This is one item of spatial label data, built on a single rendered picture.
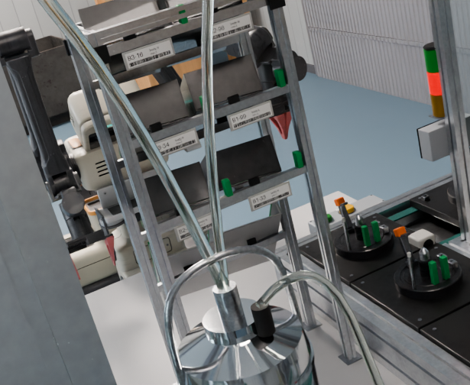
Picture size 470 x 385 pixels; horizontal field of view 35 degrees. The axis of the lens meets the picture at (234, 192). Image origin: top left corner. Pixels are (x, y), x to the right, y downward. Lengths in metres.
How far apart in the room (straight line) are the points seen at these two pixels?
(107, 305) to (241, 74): 0.94
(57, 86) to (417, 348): 6.66
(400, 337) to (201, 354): 0.81
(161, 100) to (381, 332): 0.63
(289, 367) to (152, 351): 1.14
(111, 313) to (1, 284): 1.75
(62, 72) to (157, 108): 6.51
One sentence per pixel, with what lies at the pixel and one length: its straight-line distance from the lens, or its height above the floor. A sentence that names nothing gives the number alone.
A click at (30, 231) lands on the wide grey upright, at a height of 1.71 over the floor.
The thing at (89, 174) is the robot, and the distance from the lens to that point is 2.26.
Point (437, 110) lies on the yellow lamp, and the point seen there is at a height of 1.28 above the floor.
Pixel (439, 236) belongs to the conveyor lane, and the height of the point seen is 0.92.
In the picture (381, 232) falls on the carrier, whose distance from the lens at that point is 1.83.
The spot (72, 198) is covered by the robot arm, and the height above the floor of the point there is 1.20.
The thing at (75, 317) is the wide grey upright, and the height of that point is 1.66.
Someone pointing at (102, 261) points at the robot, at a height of 0.76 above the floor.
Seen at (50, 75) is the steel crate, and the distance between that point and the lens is 7.82.
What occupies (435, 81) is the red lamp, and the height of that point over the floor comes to 1.34.
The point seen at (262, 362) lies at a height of 1.41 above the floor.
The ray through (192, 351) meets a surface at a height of 1.42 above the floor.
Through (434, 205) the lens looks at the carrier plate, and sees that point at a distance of 1.97.
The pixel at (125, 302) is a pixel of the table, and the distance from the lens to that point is 2.10.
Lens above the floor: 1.82
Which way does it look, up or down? 22 degrees down
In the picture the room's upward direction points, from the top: 15 degrees counter-clockwise
